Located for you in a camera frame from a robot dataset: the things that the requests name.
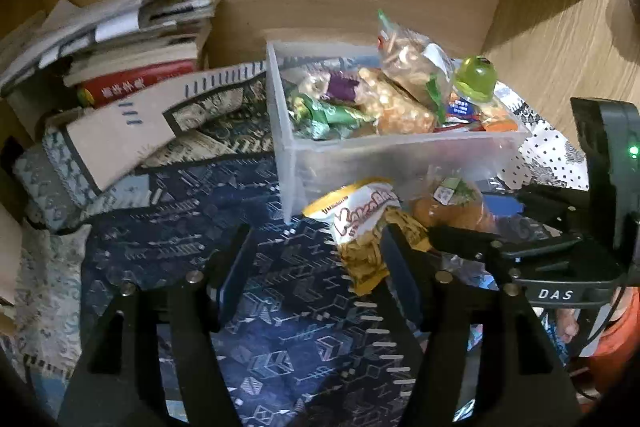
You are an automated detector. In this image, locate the blue patterned blanket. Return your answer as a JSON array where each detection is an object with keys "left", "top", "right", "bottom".
[{"left": 10, "top": 57, "right": 591, "bottom": 427}]

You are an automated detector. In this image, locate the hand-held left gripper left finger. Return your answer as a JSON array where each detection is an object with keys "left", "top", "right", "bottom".
[{"left": 57, "top": 222, "right": 251, "bottom": 427}]

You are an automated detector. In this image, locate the orange bread packet green label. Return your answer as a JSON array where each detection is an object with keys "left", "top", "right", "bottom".
[{"left": 409, "top": 176, "right": 497, "bottom": 234}]

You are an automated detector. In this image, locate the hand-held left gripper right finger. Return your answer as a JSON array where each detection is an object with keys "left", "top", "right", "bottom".
[{"left": 382, "top": 222, "right": 583, "bottom": 427}]

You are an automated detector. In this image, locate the white floral cloth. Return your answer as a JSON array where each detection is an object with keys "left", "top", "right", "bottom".
[{"left": 492, "top": 82, "right": 592, "bottom": 192}]

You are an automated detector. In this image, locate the person's right hand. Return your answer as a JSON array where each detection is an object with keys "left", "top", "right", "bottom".
[{"left": 551, "top": 306, "right": 579, "bottom": 349}]

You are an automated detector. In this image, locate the yellow snack packet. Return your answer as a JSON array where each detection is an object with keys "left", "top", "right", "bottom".
[{"left": 302, "top": 178, "right": 432, "bottom": 296}]

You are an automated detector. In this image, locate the purple snack wrapper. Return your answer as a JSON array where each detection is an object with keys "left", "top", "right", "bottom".
[{"left": 327, "top": 74, "right": 362, "bottom": 101}]

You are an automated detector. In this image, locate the clear plastic storage box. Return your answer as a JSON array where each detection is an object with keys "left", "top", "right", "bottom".
[{"left": 265, "top": 39, "right": 532, "bottom": 222}]

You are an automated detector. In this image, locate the green foil snack packet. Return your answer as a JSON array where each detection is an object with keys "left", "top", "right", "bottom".
[{"left": 289, "top": 91, "right": 377, "bottom": 141}]

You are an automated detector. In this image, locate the brown snack green-ended wrapper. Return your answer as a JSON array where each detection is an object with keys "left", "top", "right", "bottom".
[{"left": 376, "top": 9, "right": 457, "bottom": 118}]

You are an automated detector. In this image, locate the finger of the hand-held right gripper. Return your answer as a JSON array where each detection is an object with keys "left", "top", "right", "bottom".
[
  {"left": 481, "top": 186, "right": 592, "bottom": 235},
  {"left": 428, "top": 224, "right": 576, "bottom": 269}
]

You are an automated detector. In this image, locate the stack of loose papers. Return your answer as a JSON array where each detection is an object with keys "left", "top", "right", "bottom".
[{"left": 0, "top": 0, "right": 217, "bottom": 94}]

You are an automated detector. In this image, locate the green jelly cup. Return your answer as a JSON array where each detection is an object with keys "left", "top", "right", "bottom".
[{"left": 452, "top": 56, "right": 499, "bottom": 104}]

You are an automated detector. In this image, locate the small blue red packet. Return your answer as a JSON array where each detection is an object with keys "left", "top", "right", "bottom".
[{"left": 446, "top": 91, "right": 482, "bottom": 124}]

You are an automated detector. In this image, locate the person's right forearm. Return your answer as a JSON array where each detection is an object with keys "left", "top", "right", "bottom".
[{"left": 584, "top": 286, "right": 640, "bottom": 395}]

